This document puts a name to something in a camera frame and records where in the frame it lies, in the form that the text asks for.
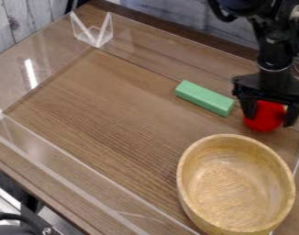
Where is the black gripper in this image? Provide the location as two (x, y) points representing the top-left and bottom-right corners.
(232, 69), (299, 128)

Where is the red plush fruit green leaf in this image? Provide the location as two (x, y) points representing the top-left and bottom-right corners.
(244, 101), (285, 132)

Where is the wooden bowl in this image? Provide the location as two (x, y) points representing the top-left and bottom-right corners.
(176, 134), (295, 235)

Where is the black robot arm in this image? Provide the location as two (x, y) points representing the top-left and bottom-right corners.
(207, 0), (299, 127)

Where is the green foam block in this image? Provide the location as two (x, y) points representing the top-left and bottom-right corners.
(173, 80), (233, 117)

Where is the black metal stand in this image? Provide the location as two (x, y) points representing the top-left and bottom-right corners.
(21, 202), (56, 235)

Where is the clear acrylic corner bracket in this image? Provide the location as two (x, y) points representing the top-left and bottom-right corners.
(69, 12), (113, 48)

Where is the clear acrylic tray wall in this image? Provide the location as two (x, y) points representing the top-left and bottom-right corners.
(0, 115), (199, 235)

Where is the black cable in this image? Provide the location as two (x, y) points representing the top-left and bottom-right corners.
(0, 212), (47, 230)

